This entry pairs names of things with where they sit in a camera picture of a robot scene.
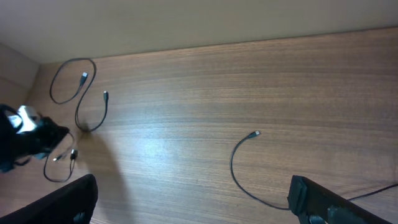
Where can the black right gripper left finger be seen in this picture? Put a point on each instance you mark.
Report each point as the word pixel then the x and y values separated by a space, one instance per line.
pixel 73 203

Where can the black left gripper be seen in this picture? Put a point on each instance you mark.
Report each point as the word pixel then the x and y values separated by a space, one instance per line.
pixel 16 149

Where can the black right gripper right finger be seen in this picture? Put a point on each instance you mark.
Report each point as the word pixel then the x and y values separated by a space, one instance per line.
pixel 312 203

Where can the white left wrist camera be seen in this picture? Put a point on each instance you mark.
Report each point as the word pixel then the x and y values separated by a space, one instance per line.
pixel 26 119

